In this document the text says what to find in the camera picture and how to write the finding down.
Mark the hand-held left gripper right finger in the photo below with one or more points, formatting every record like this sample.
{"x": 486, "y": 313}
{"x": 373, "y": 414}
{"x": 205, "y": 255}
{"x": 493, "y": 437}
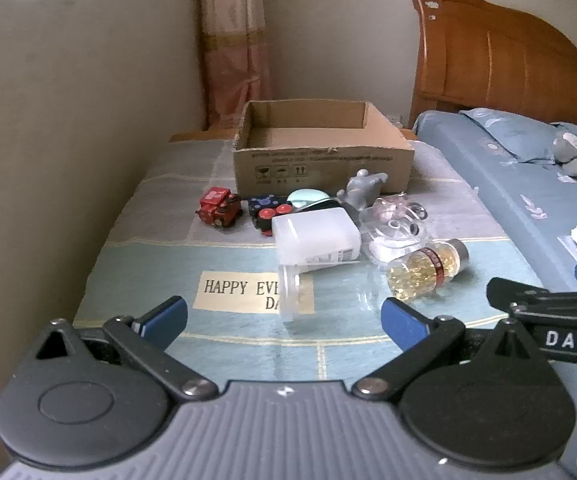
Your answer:
{"x": 402, "y": 322}

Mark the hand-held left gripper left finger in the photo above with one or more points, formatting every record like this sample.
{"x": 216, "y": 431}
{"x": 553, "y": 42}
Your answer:
{"x": 161, "y": 321}

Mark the capsule bottle with silver cap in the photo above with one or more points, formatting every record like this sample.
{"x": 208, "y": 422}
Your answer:
{"x": 418, "y": 272}

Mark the clear plastic packaging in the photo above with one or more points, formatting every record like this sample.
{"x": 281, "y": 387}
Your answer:
{"x": 393, "y": 240}

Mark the clear plastic jar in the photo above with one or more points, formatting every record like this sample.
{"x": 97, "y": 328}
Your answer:
{"x": 294, "y": 292}

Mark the white plastic container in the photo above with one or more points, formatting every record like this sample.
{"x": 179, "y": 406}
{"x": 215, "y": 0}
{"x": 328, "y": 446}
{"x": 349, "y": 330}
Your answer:
{"x": 313, "y": 235}

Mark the red toy train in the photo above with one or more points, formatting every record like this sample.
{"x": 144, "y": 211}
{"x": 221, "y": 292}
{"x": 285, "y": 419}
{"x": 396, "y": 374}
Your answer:
{"x": 217, "y": 206}

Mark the grey elephant figurine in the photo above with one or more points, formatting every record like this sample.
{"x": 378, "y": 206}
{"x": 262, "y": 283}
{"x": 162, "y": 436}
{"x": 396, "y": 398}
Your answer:
{"x": 363, "y": 187}

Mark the blue toy train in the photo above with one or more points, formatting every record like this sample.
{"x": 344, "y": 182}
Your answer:
{"x": 263, "y": 212}

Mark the mint and black round case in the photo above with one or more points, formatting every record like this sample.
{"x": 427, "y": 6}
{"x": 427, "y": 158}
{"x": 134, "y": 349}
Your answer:
{"x": 306, "y": 196}

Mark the cardboard box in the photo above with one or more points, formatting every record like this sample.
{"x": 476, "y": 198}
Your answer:
{"x": 318, "y": 172}

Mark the plaid blanket with label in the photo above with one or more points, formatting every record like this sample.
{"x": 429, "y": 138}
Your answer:
{"x": 168, "y": 260}

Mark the blue bed sheet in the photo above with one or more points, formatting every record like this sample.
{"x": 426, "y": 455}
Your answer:
{"x": 493, "y": 190}

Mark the grey plush toy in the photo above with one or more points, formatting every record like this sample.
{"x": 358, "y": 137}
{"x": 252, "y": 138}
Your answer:
{"x": 570, "y": 152}

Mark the blue pillow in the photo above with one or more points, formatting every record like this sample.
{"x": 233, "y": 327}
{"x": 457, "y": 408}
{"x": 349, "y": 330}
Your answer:
{"x": 513, "y": 135}

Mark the wooden headboard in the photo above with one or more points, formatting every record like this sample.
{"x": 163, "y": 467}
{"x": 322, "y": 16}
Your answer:
{"x": 498, "y": 60}

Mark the pink patterned curtain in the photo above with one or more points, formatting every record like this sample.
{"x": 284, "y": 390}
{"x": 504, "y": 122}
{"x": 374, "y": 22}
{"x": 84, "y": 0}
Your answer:
{"x": 233, "y": 50}

